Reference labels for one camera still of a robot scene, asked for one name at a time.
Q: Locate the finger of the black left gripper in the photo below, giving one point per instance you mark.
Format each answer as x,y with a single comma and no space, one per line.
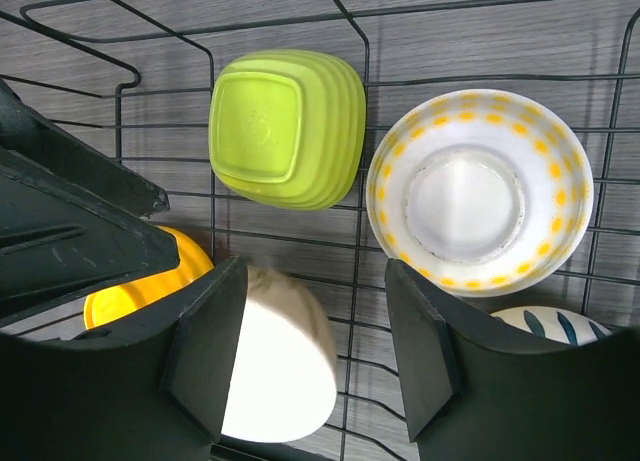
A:
72,219

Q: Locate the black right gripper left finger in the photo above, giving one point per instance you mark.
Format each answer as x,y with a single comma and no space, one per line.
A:
152,385

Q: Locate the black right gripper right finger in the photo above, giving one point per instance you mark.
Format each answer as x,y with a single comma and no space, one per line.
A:
477,388

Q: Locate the beige floral ceramic bowl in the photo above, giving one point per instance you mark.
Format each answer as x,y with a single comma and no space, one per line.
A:
284,383

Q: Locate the green square bowl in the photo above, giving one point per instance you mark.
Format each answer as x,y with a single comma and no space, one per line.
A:
286,128

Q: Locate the black wire dish rack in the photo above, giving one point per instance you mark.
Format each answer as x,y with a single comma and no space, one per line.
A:
319,229

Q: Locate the orange yellow ribbed bowl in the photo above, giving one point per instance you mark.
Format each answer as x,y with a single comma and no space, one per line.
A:
110,304

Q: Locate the white striped bowl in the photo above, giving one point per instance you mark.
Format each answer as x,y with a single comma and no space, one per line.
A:
556,324

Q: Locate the yellow dotted white bowl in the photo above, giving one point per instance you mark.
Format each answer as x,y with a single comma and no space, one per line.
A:
484,192

